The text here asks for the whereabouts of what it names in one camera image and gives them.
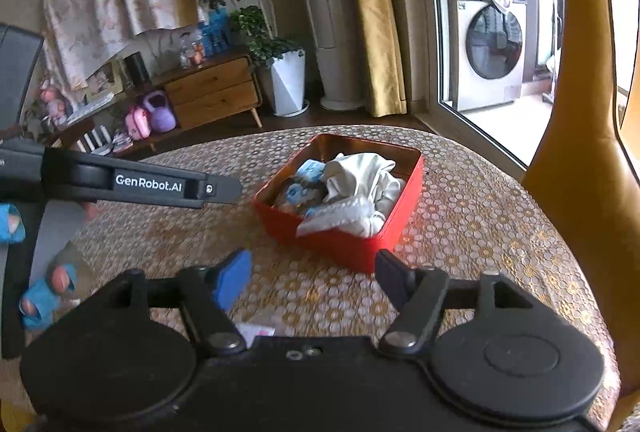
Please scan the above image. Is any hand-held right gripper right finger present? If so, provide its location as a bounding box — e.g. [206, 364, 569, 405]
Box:
[375, 249, 533, 358]

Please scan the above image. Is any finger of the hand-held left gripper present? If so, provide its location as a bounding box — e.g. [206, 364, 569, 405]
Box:
[201, 173, 242, 209]

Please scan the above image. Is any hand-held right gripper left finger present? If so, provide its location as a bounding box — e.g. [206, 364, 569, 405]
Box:
[117, 249, 253, 355]

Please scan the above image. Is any red tin box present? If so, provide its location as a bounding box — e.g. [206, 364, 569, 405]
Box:
[253, 133, 425, 273]

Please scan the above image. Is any white face mask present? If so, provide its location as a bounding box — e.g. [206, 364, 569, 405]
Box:
[296, 196, 376, 235]

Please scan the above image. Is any blue cartoon face mask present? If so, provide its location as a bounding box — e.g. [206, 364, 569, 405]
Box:
[285, 159, 331, 217]

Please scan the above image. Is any white cloth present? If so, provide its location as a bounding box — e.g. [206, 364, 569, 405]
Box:
[320, 152, 406, 237]

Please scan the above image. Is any person's left hand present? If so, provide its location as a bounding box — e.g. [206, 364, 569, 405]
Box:
[0, 204, 76, 332]

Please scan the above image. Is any low wooden shelf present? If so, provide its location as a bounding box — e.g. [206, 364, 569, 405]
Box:
[50, 117, 177, 163]

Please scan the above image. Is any row of books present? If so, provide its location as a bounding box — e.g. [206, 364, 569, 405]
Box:
[75, 124, 133, 156]

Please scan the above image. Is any pink toy case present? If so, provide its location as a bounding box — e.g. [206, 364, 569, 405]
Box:
[125, 106, 152, 141]

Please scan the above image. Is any white paper scrap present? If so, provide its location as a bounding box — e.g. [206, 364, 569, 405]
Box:
[235, 322, 278, 341]

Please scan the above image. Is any wooden drawer cabinet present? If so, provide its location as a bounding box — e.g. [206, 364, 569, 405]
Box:
[162, 53, 264, 131]

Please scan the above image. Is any pink doll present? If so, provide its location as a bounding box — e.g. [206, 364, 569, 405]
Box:
[37, 79, 72, 129]

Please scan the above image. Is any black speaker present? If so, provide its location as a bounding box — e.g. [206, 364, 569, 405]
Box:
[122, 53, 151, 87]

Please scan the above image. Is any white plant pot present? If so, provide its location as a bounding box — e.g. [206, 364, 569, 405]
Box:
[270, 49, 310, 117]

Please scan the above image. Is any blue bottle pack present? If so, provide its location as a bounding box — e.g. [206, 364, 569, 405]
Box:
[197, 9, 231, 55]

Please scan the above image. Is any white standing air conditioner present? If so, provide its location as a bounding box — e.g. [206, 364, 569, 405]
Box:
[287, 0, 365, 111]

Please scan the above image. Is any yellow curtain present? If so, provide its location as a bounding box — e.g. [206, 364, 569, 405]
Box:
[342, 0, 408, 119]

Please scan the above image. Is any yellow chair back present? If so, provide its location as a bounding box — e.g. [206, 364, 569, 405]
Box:
[522, 0, 640, 432]

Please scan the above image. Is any white washing machine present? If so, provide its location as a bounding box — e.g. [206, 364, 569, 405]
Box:
[445, 0, 528, 113]

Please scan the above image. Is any glass sliding door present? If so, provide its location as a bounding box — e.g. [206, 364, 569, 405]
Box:
[420, 0, 566, 167]

